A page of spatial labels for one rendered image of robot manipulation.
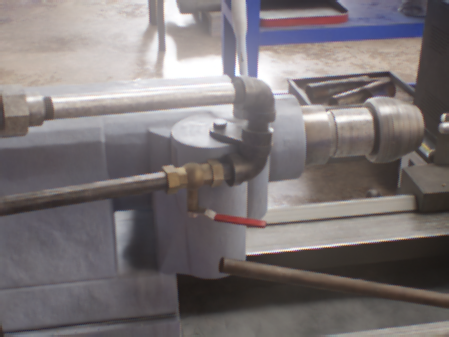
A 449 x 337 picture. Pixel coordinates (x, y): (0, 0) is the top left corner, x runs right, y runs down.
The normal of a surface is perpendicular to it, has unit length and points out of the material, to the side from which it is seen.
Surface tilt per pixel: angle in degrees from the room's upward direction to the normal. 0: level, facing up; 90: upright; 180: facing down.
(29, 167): 82
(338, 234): 0
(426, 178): 0
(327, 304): 12
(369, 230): 0
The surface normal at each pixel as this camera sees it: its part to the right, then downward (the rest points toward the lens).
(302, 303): 0.10, -0.80
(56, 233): 0.16, 0.15
